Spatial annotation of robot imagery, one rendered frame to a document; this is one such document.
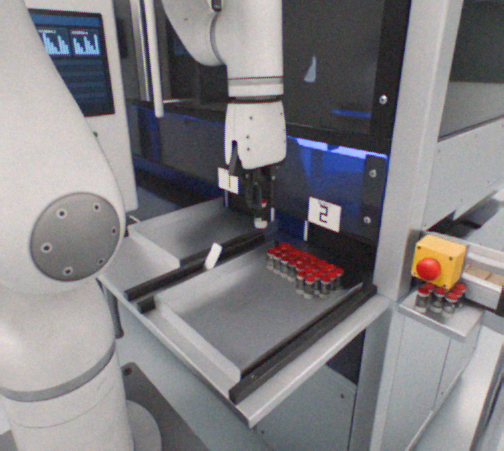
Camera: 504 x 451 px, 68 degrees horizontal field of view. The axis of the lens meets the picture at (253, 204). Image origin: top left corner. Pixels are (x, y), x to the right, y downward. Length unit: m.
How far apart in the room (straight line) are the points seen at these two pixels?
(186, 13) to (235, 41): 0.08
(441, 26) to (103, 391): 0.68
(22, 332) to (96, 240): 0.14
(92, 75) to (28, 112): 1.04
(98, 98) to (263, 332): 0.95
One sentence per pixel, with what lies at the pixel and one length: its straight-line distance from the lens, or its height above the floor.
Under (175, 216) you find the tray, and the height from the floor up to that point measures 0.90.
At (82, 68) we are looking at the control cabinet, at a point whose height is 1.32.
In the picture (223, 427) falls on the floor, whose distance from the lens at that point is 1.70.
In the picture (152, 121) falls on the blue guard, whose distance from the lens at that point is 1.39.
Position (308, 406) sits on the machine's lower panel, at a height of 0.41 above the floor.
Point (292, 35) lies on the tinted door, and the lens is 0.88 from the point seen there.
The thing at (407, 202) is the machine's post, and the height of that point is 1.10.
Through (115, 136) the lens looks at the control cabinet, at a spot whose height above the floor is 1.09.
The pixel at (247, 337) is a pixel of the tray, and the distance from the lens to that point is 0.71.
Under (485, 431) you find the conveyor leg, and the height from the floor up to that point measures 0.55.
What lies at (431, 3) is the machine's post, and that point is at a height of 1.43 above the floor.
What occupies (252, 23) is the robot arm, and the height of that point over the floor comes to 1.40.
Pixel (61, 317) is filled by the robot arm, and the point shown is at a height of 1.12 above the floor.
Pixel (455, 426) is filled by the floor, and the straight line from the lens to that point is 1.88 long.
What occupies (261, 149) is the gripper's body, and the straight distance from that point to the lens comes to 0.58.
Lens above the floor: 1.35
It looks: 22 degrees down
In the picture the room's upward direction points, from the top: straight up
